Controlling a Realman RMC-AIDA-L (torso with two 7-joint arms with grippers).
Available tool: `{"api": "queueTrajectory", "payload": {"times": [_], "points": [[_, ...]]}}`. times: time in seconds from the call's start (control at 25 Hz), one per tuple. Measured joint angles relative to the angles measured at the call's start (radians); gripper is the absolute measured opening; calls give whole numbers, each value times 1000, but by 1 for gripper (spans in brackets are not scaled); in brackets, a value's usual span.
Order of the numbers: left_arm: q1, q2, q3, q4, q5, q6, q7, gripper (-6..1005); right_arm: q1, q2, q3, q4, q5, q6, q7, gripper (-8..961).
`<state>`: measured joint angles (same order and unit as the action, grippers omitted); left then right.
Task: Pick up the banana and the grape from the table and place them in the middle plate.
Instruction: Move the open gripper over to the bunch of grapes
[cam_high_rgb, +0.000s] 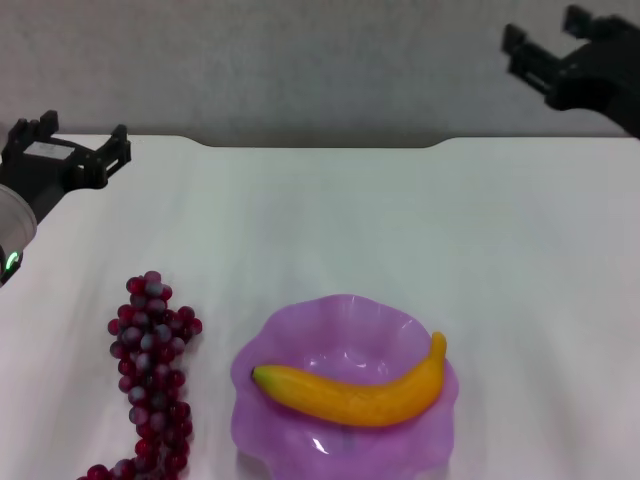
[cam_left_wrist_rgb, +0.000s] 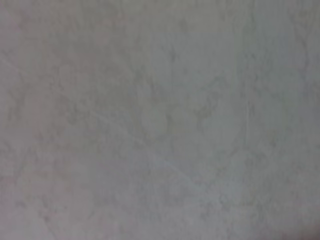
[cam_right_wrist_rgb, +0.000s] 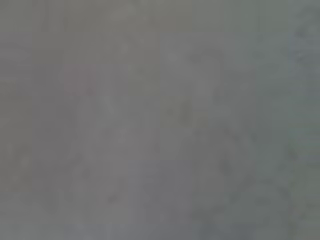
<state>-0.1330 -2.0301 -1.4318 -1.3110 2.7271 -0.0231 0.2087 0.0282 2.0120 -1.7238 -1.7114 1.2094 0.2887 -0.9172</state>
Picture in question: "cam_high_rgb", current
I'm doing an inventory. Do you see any purple translucent wavy plate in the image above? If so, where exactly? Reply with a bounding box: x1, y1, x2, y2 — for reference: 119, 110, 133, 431
229, 293, 460, 480

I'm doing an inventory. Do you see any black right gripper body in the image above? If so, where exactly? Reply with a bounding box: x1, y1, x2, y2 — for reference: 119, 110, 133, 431
543, 14, 640, 136

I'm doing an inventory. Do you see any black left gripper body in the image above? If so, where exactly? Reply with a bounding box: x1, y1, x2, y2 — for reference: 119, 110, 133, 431
0, 133, 109, 226

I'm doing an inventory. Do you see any dark red grape bunch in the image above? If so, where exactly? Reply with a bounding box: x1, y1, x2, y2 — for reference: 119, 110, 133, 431
85, 270, 204, 480

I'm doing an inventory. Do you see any yellow plastic banana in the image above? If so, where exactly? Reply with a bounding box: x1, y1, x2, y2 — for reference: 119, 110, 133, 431
250, 331, 448, 428

